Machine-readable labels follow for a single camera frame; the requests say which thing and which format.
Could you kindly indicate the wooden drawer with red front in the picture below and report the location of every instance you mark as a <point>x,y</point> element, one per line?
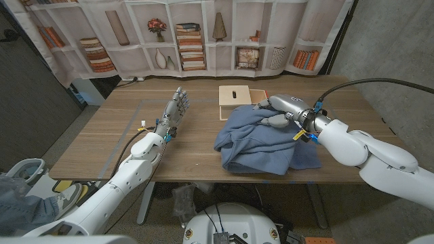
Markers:
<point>257,96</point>

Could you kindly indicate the grey metal table leg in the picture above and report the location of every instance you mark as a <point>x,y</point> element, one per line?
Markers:
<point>146,203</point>
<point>317,206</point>

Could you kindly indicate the person's leg in jeans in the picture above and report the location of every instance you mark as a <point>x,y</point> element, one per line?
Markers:
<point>20,211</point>

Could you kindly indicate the grey white sneaker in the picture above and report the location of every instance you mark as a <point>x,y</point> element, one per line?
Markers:
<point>69,196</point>

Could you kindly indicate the yellow black floor object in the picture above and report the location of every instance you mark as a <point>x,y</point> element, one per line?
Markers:
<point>62,185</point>

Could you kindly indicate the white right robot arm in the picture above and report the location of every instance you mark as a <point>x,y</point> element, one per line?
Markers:
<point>342,142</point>

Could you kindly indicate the clear plastic bag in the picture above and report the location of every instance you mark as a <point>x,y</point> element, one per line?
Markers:
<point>184,203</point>

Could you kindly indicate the white power strip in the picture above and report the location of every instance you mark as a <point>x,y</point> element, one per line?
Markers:
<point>130,79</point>

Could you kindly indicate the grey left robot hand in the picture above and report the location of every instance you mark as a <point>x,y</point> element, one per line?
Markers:
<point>173,112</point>

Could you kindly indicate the white cabinet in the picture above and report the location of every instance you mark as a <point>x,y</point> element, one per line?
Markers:
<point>89,91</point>

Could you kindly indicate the blue hoodie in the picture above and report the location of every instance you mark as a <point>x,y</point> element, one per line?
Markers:
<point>254,145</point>

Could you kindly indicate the printed bookshelf backdrop cloth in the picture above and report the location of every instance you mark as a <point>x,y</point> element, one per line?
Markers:
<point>135,57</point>

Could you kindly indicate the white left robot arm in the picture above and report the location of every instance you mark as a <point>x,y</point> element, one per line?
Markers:
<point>129,173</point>

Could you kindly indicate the light wooden box with slot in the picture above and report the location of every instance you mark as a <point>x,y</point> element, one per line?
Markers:
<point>230,96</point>

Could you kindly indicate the orange flat object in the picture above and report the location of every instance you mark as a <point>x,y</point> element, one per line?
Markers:
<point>320,241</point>

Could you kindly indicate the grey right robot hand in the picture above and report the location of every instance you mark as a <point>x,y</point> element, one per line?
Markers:
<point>291,106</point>

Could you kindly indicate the dark grey perforated partition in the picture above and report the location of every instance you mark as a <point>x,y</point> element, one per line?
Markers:
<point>34,101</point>

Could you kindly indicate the white robot torso base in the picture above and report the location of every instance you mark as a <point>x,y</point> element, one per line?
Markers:
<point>237,220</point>

